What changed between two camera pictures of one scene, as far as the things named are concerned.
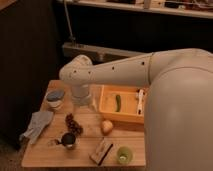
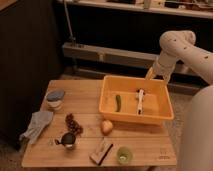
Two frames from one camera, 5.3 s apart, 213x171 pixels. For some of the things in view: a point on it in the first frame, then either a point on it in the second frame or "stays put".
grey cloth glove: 38,122 stays put
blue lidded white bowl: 54,98 stays put
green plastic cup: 124,155 stays put
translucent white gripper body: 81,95 -> 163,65
